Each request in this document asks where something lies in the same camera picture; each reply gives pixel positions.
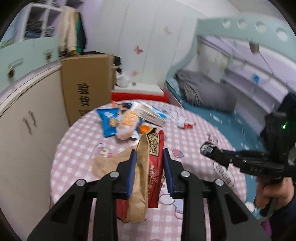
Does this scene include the brown red paper bag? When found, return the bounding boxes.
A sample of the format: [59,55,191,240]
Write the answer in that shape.
[92,128,165,223]

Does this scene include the orange plastic cup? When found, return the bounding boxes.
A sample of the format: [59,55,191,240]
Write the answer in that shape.
[139,125,151,134]

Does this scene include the blue snack bag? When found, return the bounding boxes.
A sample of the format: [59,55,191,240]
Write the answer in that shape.
[96,108,119,138]

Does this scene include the orange white snack bag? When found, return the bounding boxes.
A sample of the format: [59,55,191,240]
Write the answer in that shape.
[115,110,139,141]

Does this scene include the pink snack packet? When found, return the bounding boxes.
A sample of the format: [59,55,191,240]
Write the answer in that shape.
[111,101,132,110]

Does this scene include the right hand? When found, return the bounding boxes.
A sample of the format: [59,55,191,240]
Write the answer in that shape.
[255,177,295,210]

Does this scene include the teal bed sheet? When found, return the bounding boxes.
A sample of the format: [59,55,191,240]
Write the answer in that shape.
[162,79,263,215]

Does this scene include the pink checkered tablecloth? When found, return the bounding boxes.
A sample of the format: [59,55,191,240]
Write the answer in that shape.
[49,99,247,241]

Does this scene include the red silver crumpled wrapper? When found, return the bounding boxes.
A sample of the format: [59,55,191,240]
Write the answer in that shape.
[177,117,196,130]

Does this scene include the grey folded blanket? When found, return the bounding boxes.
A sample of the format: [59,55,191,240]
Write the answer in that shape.
[175,70,237,113]

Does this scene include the white low cabinet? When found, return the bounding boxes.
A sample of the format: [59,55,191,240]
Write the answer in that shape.
[1,64,69,240]

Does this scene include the white blue tissue pack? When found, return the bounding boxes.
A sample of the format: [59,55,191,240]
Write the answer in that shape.
[134,102,167,127]

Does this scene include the teal bed headboard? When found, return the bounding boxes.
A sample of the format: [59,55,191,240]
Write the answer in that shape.
[166,13,295,78]

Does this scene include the red white storage bench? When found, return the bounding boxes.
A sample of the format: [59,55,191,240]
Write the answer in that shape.
[111,83,169,103]

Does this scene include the large cardboard box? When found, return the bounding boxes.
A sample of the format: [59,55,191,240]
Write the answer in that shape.
[61,54,114,125]

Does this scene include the white plastic bag on bench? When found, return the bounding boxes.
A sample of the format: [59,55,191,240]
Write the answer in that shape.
[115,71,130,88]

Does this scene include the teal drawer unit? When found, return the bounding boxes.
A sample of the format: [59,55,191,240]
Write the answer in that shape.
[0,36,59,91]

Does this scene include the hanging clothes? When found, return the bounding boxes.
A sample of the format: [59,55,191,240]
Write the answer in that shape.
[58,6,87,56]

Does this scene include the white cubby shelf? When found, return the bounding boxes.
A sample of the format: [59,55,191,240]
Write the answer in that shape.
[14,1,70,42]

